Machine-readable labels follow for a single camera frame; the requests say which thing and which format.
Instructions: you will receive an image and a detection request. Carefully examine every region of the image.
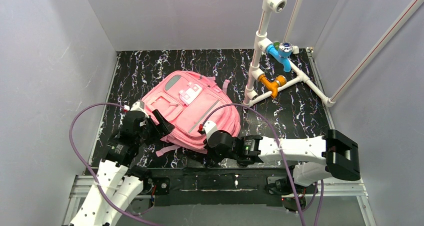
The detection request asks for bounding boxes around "purple cable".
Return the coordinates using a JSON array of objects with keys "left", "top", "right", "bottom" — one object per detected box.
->
[
  {"left": 68, "top": 102, "right": 167, "bottom": 226},
  {"left": 198, "top": 103, "right": 326, "bottom": 226}
]

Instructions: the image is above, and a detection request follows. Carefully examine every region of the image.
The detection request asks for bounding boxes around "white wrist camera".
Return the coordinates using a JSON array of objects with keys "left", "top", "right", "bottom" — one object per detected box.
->
[
  {"left": 198, "top": 120, "right": 218, "bottom": 138},
  {"left": 123, "top": 100, "right": 149, "bottom": 117}
]

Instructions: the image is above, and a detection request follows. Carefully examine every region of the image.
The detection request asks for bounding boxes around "orange pipe fitting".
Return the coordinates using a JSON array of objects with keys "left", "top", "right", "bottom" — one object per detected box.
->
[{"left": 257, "top": 74, "right": 287, "bottom": 98}]

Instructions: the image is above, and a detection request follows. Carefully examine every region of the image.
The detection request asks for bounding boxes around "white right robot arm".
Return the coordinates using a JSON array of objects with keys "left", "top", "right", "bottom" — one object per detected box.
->
[{"left": 205, "top": 129, "right": 361, "bottom": 186}]

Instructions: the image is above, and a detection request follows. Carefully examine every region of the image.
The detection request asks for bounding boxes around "white wall conduit pipe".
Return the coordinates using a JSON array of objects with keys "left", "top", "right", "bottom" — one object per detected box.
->
[{"left": 324, "top": 0, "right": 424, "bottom": 107}]

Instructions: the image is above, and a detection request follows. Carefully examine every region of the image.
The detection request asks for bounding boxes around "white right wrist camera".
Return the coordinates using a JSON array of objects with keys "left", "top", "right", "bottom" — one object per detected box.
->
[{"left": 198, "top": 120, "right": 218, "bottom": 138}]

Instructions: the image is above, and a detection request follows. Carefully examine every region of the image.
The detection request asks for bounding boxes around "pink student backpack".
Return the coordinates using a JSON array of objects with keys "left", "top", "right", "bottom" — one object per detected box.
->
[{"left": 141, "top": 71, "right": 241, "bottom": 154}]

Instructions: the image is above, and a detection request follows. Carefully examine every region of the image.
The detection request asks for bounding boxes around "aluminium frame rail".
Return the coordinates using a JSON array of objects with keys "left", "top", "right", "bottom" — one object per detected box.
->
[{"left": 61, "top": 175, "right": 376, "bottom": 225}]

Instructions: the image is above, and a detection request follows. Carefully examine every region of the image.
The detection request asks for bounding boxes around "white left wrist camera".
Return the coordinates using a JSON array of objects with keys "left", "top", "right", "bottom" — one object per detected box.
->
[{"left": 123, "top": 100, "right": 149, "bottom": 117}]

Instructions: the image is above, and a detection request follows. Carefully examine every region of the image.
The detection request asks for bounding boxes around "white PVC pipe frame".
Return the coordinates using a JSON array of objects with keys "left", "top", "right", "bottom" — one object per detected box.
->
[{"left": 243, "top": 0, "right": 328, "bottom": 107}]

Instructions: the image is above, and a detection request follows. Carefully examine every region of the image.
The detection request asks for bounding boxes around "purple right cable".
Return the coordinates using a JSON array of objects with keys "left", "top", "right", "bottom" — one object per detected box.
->
[{"left": 198, "top": 103, "right": 326, "bottom": 226}]

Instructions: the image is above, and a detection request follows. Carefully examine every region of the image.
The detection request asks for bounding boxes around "blue pipe valve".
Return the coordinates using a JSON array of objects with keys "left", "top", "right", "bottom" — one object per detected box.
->
[{"left": 266, "top": 42, "right": 294, "bottom": 73}]

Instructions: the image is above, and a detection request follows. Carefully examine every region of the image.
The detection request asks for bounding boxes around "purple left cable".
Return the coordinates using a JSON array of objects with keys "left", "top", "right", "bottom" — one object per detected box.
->
[{"left": 68, "top": 102, "right": 167, "bottom": 226}]

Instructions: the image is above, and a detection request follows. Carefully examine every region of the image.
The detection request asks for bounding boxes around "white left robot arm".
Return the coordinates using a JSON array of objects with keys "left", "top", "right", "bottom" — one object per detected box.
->
[{"left": 70, "top": 109, "right": 175, "bottom": 225}]

